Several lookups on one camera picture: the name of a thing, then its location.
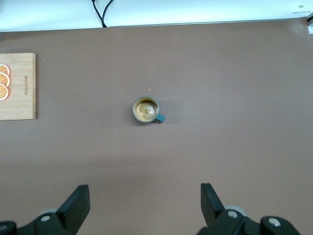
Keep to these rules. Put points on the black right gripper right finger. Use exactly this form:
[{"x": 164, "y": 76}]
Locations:
[{"x": 215, "y": 215}]

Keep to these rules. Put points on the teal cup with yellow inside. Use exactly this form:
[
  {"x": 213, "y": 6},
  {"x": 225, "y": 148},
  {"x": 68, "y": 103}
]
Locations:
[{"x": 145, "y": 110}]

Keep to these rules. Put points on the orange slice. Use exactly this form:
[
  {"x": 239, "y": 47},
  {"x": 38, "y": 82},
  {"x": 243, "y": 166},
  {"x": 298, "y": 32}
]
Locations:
[{"x": 3, "y": 93}]

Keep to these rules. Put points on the white paper label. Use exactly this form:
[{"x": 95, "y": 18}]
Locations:
[{"x": 302, "y": 8}]

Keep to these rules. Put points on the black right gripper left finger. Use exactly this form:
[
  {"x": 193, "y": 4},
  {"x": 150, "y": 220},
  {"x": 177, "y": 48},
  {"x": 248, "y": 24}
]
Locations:
[{"x": 71, "y": 210}]

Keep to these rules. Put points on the bamboo cutting board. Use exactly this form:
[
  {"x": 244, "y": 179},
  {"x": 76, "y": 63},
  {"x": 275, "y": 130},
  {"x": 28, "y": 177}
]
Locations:
[{"x": 23, "y": 102}]

